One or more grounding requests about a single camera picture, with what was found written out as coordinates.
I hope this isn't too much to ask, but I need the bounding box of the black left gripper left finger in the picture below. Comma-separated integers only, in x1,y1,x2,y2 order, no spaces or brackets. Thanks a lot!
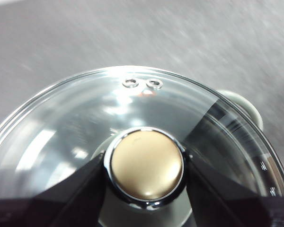
0,152,107,227

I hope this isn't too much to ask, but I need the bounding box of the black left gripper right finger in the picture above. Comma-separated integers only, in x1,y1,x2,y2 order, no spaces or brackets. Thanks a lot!
186,154,284,227

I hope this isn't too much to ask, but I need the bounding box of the glass lid with green knob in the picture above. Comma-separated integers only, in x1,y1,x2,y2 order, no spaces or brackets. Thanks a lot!
0,65,284,227

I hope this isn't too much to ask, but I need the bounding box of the pale green electric pot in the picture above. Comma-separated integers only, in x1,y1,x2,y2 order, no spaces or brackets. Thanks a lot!
213,89,284,198

